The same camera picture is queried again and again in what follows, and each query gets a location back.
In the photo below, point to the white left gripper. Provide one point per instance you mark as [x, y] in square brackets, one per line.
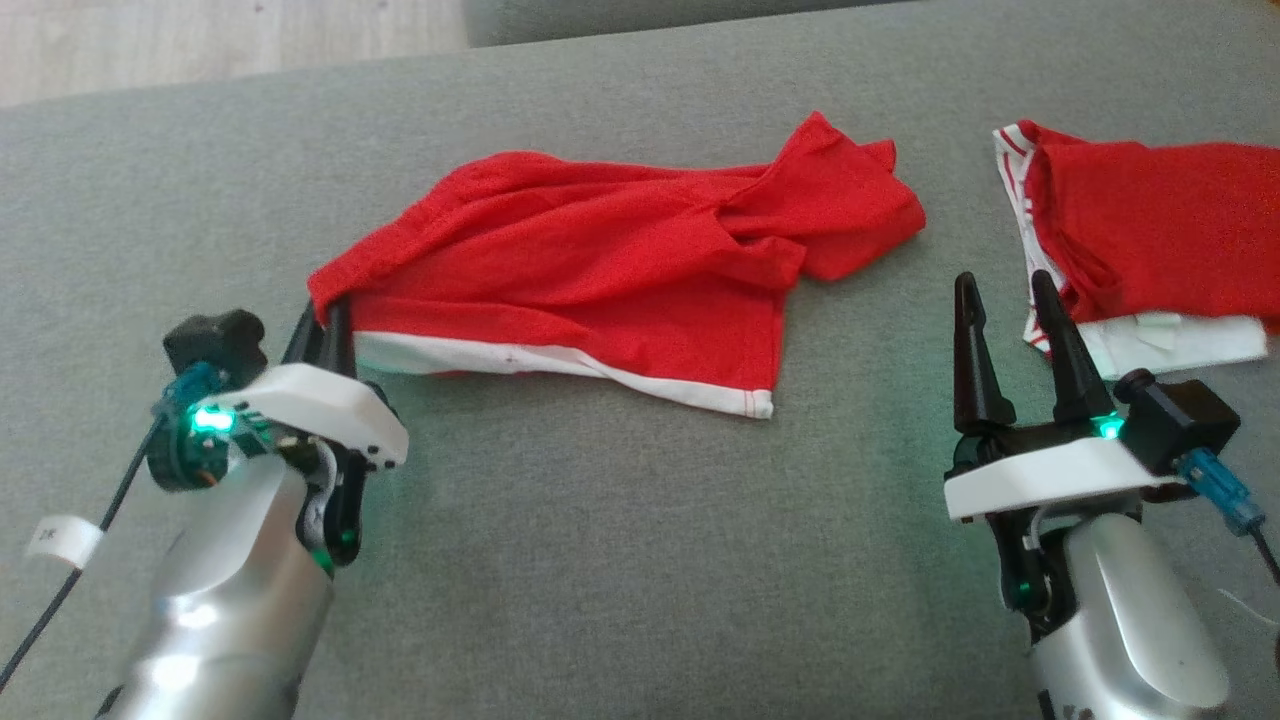
[320, 410]

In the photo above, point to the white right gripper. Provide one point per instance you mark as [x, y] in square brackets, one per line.
[1050, 475]

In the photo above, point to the red basketball jersey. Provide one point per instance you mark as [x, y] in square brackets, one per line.
[1160, 220]

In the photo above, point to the red shorts white stripe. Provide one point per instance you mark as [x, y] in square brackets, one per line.
[600, 260]

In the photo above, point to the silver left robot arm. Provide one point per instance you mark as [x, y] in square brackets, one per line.
[230, 600]

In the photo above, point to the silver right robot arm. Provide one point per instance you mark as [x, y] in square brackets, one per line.
[1130, 620]

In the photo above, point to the grey sofa seat cushion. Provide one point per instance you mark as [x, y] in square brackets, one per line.
[650, 560]

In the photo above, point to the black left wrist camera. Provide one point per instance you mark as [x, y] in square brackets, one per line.
[215, 345]

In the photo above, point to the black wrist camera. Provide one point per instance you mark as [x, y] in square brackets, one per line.
[215, 345]
[1185, 420]

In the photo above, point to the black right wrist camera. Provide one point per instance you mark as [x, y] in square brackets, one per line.
[1185, 420]

